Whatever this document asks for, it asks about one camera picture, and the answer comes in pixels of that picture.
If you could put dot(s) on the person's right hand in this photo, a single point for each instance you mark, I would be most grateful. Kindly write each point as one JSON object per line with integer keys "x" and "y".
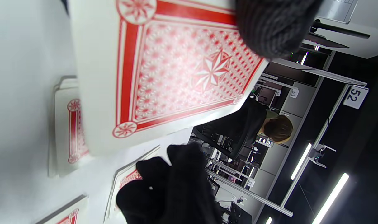
{"x": 176, "y": 193}

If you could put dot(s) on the person's left hand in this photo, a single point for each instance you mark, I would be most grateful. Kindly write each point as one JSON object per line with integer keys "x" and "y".
{"x": 276, "y": 28}

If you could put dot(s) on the card pile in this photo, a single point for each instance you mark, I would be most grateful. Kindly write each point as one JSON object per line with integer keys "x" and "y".
{"x": 72, "y": 130}
{"x": 126, "y": 177}

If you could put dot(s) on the stack of red-backed cards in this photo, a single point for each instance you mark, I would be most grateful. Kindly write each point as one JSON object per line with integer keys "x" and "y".
{"x": 176, "y": 71}

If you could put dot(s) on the red-backed playing card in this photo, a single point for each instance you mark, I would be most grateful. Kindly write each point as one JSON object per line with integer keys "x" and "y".
{"x": 67, "y": 216}

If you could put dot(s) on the white hanging sign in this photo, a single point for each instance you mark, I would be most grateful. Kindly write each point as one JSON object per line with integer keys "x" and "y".
{"x": 356, "y": 96}
{"x": 294, "y": 93}

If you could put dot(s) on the white ceiling light bar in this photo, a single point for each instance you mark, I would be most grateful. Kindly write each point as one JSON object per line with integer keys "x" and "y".
{"x": 330, "y": 199}
{"x": 268, "y": 221}
{"x": 301, "y": 161}

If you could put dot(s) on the silver aluminium frame beam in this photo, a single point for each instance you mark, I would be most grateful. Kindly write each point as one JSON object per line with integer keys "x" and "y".
{"x": 254, "y": 195}

